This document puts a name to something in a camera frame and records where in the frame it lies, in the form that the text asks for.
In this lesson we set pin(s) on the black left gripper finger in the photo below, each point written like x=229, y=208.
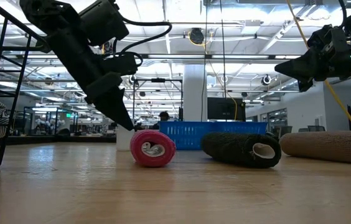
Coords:
x=114, y=107

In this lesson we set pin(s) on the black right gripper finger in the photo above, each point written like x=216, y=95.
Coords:
x=300, y=62
x=298, y=76

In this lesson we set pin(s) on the small white bottle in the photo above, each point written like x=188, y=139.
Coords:
x=123, y=138

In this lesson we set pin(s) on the pink bandage roll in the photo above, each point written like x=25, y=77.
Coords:
x=144, y=138

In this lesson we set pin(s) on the brown bandage roll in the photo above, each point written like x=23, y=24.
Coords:
x=321, y=146

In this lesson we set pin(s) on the black bandage roll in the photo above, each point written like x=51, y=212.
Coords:
x=231, y=149

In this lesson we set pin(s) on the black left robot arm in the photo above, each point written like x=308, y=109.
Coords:
x=66, y=40

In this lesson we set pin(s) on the person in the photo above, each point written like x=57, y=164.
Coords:
x=163, y=116

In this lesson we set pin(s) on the dark office chair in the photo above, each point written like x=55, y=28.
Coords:
x=316, y=128
x=303, y=129

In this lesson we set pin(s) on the background robot work cell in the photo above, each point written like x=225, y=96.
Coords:
x=51, y=121

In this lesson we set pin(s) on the black monitor screen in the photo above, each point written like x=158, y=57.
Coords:
x=225, y=109

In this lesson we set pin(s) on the white building pillar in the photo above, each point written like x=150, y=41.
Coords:
x=194, y=93

